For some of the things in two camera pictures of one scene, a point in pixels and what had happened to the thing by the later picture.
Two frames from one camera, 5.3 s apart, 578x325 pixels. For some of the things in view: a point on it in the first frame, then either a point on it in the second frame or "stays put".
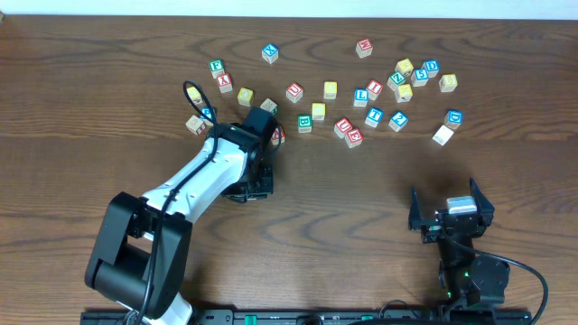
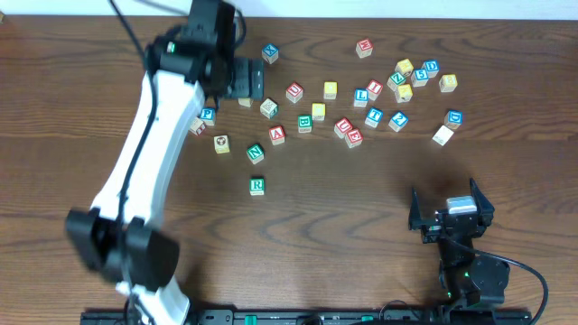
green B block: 304,123 stays put
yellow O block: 245,97 stays put
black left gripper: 260,186 -> 256,79
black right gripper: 437,221 stays put
